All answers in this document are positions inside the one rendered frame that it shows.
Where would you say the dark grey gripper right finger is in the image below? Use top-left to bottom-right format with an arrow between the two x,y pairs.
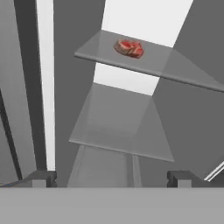
166,170 -> 212,188

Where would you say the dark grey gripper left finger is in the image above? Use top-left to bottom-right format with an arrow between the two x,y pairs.
13,170 -> 58,188

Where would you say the red raw steak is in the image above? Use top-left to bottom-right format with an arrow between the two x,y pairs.
113,38 -> 145,60

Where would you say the clear fridge drawer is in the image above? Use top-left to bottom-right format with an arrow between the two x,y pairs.
66,144 -> 143,188

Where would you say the grey fridge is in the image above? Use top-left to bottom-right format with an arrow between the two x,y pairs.
53,0 -> 224,188

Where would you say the glass fridge shelf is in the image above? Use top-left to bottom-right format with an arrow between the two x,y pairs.
73,29 -> 224,94
68,82 -> 175,163

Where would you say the grey fridge door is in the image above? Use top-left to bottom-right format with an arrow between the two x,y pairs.
0,0 -> 57,187

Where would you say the white rail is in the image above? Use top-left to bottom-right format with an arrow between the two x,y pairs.
203,161 -> 224,183

